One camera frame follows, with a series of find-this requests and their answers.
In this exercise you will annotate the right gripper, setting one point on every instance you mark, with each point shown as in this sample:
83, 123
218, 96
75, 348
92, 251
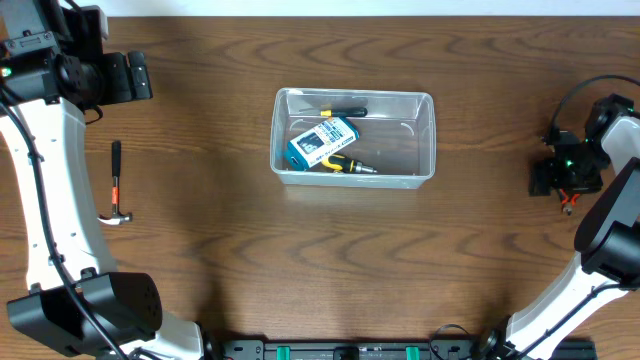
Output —
544, 173

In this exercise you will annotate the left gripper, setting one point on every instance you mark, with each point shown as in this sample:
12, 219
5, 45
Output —
108, 69

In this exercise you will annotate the red handled pliers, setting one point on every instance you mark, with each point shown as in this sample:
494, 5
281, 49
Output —
568, 201

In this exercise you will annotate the small claw hammer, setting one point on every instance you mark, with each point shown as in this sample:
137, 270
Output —
116, 185

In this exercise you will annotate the stubby yellow black screwdriver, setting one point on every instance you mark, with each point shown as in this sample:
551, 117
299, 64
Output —
343, 164

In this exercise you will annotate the black yellow slim screwdriver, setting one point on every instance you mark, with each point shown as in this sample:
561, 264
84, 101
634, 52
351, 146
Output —
340, 112

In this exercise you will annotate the blue screw box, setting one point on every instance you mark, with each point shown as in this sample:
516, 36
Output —
324, 139

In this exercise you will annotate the clear plastic container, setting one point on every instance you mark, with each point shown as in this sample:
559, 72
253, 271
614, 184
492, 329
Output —
397, 137

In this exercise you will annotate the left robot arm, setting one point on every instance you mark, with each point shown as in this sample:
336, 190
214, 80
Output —
77, 301

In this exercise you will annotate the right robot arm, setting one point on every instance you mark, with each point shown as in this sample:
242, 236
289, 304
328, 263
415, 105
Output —
605, 265

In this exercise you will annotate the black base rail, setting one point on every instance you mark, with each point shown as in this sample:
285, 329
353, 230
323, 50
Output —
400, 350

